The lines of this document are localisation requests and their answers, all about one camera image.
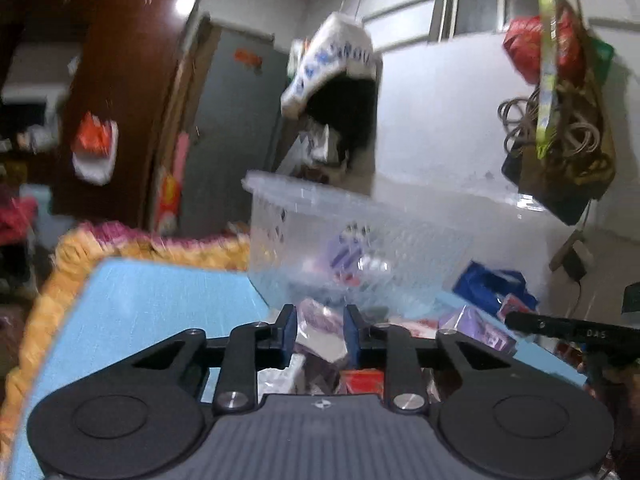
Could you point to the pink roll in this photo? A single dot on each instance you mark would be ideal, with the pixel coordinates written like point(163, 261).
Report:
point(181, 152)

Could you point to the white and black hanging jacket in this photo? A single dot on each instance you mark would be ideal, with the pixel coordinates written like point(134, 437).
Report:
point(345, 105)

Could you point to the red door sticker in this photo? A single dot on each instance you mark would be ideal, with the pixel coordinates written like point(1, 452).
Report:
point(248, 60)

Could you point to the red plastic bag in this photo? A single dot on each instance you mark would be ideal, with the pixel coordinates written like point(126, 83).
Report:
point(522, 45)

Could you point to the orange and white plastic bag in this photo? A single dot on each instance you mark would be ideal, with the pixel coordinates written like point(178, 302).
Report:
point(95, 160)

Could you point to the red box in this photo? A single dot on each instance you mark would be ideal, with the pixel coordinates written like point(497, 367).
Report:
point(362, 382)

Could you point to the clear plastic basket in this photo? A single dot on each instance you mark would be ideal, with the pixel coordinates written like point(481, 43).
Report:
point(300, 240)

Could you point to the window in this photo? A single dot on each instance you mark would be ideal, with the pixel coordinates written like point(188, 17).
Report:
point(480, 10)

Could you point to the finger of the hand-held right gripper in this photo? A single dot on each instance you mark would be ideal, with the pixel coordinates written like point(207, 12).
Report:
point(540, 324)

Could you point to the clear plastic packet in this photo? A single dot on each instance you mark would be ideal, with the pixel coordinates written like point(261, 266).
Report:
point(320, 340)

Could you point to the grey door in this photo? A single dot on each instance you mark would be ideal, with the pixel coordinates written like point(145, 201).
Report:
point(225, 135)

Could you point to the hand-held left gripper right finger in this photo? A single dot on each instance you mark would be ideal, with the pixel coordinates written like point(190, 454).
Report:
point(352, 342)

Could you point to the red and yellow bag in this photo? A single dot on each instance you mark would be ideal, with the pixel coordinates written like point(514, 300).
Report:
point(169, 200)

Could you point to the blue bag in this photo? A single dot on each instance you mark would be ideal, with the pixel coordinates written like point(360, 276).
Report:
point(480, 280)

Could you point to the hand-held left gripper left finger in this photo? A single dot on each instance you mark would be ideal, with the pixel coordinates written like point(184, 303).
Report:
point(290, 332)

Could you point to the small purple box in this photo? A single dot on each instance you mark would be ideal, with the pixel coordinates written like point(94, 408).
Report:
point(345, 250)

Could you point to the orange yellow blanket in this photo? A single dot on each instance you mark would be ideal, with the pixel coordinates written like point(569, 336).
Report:
point(65, 260)

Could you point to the black power adapter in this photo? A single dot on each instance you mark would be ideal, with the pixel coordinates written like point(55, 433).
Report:
point(575, 257)

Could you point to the brown wooden wardrobe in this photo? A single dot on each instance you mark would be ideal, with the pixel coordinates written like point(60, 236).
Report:
point(135, 60)

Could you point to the dark hanging bag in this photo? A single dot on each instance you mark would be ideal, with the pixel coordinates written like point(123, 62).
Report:
point(575, 195)

